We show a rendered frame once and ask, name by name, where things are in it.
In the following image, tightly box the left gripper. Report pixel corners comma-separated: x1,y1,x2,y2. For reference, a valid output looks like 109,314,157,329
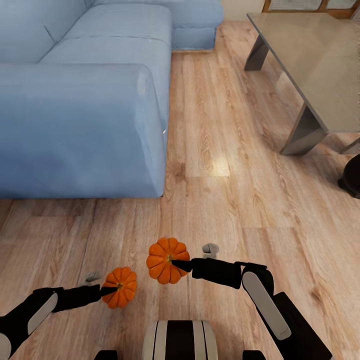
69,284,118,310

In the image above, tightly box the pumpkin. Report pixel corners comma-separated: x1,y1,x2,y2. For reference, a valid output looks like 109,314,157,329
102,266,138,310
146,237,190,285

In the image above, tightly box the cauldron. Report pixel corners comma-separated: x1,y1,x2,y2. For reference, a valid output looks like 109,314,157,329
337,154,360,199

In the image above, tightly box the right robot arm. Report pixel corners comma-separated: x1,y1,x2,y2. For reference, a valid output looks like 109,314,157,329
172,243,336,360

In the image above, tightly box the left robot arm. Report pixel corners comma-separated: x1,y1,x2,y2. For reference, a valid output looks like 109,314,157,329
0,270,118,360

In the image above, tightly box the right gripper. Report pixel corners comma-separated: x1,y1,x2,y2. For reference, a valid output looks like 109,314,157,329
172,257,225,285

